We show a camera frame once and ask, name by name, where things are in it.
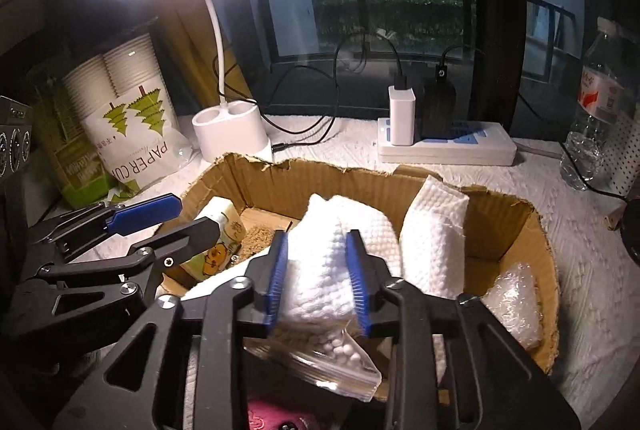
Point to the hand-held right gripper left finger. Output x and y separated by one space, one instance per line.
277 270

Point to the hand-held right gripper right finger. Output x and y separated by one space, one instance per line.
357 280

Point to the pink soft item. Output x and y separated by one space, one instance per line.
280 416

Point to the dark charger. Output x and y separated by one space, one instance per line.
439 110

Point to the black round device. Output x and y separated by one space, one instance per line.
632 230

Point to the yellow curtain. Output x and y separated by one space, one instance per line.
190 60

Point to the white embossed towel pack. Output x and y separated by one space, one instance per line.
435 235
320 260

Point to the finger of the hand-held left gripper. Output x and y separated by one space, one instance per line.
145 212
175 242

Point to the cardboard box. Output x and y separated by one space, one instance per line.
500 230

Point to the cartoon print tissue pack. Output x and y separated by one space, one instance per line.
227 225

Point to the clear water bottle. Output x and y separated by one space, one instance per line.
597 110

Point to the white power strip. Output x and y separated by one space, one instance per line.
465 145

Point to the white paper cup pack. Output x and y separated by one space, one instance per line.
125 75

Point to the green paper cup pack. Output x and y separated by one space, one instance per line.
75 160

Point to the clear bubble wrap bundle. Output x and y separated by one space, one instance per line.
512 305

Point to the white desk lamp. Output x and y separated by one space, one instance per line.
230 130

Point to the white perforated basket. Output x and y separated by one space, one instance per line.
622 150

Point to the white charger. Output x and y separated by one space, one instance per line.
402 118

